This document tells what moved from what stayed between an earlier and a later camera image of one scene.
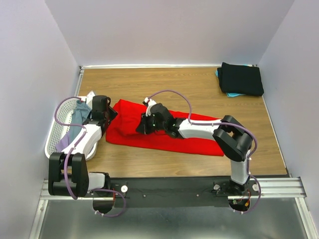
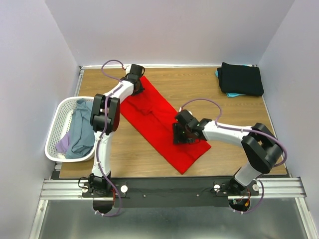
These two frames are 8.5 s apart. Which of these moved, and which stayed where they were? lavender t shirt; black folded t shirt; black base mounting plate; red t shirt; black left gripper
Moved: red t shirt; black left gripper
Stayed: black folded t shirt; black base mounting plate; lavender t shirt
